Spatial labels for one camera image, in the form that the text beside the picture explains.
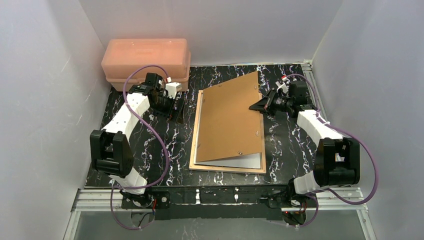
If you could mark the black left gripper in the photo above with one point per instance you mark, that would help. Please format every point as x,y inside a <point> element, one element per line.
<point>173,105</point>

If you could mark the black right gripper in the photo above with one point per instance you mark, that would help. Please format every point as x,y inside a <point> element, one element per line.
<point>269,103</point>

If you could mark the light wooden picture frame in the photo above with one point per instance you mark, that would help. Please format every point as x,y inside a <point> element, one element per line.
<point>193,154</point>

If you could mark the brown cardboard backing board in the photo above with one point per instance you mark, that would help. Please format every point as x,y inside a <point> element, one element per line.
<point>227,127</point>

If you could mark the white-backed printed photo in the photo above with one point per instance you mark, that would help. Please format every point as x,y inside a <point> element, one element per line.
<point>249,161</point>

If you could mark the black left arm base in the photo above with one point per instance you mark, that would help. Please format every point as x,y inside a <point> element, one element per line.
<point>140,198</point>

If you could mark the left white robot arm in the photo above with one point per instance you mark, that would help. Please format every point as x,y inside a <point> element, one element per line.
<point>110,149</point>

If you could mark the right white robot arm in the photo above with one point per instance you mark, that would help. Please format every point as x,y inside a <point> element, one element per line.
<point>349,153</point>

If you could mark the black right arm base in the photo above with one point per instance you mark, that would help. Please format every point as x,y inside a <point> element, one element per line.
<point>288,199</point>

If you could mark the pink plastic storage box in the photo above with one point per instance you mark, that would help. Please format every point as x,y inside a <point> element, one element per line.
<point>163,56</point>

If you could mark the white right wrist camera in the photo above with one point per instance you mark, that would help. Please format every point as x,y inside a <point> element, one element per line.
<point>281,85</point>

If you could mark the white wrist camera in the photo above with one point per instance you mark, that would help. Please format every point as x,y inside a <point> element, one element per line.
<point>172,88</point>
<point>281,85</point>

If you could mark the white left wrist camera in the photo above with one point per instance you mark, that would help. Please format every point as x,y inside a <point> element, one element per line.
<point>172,88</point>

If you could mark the aluminium right side rail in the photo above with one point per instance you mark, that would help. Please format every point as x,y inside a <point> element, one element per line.
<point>328,171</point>

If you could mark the aluminium rail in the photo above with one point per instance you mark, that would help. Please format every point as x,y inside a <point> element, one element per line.
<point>105,199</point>
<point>328,171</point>

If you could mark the aluminium front rail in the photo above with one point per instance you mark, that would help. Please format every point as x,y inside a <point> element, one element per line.
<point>105,199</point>

